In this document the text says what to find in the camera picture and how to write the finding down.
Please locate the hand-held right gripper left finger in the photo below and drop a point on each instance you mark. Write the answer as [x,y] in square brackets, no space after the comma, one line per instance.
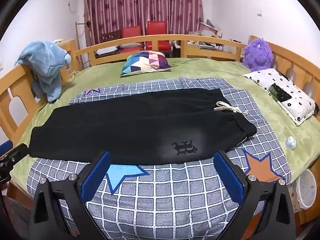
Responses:
[96,172]

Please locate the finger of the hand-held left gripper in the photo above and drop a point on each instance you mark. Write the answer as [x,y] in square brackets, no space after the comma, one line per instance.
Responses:
[17,153]
[5,147]

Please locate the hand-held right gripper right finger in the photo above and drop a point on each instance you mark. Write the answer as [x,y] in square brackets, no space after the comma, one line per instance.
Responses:
[228,177]

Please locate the black pants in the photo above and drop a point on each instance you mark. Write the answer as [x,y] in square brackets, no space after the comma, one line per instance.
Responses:
[125,130]

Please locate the grey checkered star blanket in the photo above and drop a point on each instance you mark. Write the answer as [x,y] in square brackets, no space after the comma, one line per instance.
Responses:
[162,192]

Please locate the small pale blue ball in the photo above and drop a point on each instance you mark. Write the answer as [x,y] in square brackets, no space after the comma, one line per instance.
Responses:
[291,143]

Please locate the white plastic basin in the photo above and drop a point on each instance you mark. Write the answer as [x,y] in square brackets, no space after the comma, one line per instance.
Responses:
[307,190]

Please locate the blue plush toy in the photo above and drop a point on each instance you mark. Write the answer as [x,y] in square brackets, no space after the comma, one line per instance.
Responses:
[45,65]

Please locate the white floral pillow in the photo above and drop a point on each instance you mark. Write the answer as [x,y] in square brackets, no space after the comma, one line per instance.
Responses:
[300,105]

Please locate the green bed sheet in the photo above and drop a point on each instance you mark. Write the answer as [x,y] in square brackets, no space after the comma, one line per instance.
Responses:
[200,67]

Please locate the wooden cabinet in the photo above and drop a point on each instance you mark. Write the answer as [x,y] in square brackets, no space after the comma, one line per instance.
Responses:
[67,46]

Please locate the colourful geometric pillow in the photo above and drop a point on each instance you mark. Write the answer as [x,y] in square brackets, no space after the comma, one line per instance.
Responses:
[145,63]

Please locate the purple plush toy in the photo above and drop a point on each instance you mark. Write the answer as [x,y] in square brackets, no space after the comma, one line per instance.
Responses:
[257,55]

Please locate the white folded cloth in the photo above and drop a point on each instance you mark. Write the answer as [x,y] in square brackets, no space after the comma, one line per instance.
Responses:
[125,48]

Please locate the wooden coat rack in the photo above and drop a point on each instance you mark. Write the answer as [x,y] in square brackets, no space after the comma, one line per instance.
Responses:
[77,37]

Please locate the dark wooden chair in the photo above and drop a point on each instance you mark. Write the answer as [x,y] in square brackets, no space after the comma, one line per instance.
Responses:
[110,36]

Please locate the red chair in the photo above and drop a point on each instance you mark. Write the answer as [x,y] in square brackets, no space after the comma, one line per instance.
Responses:
[131,33]
[156,28]

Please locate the pile of cardboard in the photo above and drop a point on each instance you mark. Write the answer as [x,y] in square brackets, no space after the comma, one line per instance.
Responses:
[207,28]

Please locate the maroon striped curtain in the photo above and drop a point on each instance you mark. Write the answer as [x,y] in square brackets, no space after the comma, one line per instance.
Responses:
[145,2]

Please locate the wooden bed frame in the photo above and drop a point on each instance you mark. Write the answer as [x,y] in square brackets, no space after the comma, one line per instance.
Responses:
[160,38]

